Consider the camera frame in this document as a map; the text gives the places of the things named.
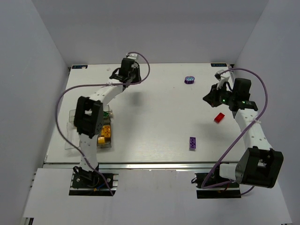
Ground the small green lego brick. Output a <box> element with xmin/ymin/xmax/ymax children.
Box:
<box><xmin>103</xmin><ymin>112</ymin><xmax>109</xmax><ymax>118</ymax></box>

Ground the yellow two-by-three lego brick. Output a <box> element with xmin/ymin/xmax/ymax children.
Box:
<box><xmin>101</xmin><ymin>125</ymin><xmax>111</xmax><ymax>138</ymax></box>

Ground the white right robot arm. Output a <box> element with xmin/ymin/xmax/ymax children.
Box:
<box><xmin>201</xmin><ymin>69</ymin><xmax>284</xmax><ymax>189</ymax></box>

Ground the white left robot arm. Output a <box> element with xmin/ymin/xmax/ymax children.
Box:
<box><xmin>74</xmin><ymin>52</ymin><xmax>142</xmax><ymax>183</ymax></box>

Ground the red lego brick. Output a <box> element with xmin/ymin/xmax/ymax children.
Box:
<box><xmin>214</xmin><ymin>112</ymin><xmax>225</xmax><ymax>123</ymax></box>

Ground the right blue table label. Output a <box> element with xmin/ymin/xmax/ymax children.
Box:
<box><xmin>210</xmin><ymin>63</ymin><xmax>227</xmax><ymax>67</ymax></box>

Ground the blue table label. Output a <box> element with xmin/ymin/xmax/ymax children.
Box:
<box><xmin>210</xmin><ymin>63</ymin><xmax>227</xmax><ymax>67</ymax></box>
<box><xmin>71</xmin><ymin>65</ymin><xmax>88</xmax><ymax>69</ymax></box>

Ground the purple round lego piece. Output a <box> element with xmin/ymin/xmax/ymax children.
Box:
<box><xmin>184</xmin><ymin>76</ymin><xmax>195</xmax><ymax>84</ymax></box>

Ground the clear smoky long container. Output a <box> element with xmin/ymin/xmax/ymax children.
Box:
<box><xmin>68</xmin><ymin>105</ymin><xmax>113</xmax><ymax>124</ymax></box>

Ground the purple lego brick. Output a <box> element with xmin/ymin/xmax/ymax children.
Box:
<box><xmin>189</xmin><ymin>137</ymin><xmax>196</xmax><ymax>151</ymax></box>

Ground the left blue table label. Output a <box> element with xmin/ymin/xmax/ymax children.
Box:
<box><xmin>71</xmin><ymin>65</ymin><xmax>88</xmax><ymax>69</ymax></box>

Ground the dark grey clear container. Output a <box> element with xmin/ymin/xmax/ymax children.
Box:
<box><xmin>97</xmin><ymin>123</ymin><xmax>112</xmax><ymax>149</ymax></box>

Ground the clear colourless container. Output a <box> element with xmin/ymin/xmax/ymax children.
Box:
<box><xmin>67</xmin><ymin>122</ymin><xmax>80</xmax><ymax>148</ymax></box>

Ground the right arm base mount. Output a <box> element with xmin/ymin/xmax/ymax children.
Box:
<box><xmin>191</xmin><ymin>172</ymin><xmax>241</xmax><ymax>199</ymax></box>

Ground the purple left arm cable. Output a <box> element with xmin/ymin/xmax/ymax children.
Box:
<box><xmin>56</xmin><ymin>51</ymin><xmax>150</xmax><ymax>196</ymax></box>

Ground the aluminium table front rail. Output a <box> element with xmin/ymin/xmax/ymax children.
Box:
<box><xmin>43</xmin><ymin>161</ymin><xmax>265</xmax><ymax>171</ymax></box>

